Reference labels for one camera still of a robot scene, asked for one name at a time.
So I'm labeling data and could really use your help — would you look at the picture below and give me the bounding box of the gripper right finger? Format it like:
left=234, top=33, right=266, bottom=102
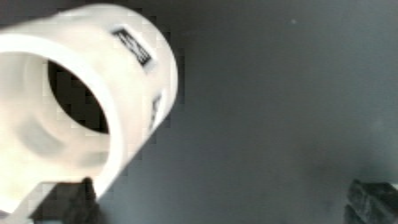
left=343, top=180, right=398, bottom=224

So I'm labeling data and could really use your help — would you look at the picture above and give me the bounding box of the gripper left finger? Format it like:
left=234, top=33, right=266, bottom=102
left=28, top=177, right=99, bottom=224

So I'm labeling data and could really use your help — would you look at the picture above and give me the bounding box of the white lamp shade cone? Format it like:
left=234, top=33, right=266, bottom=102
left=0, top=4, right=177, bottom=212

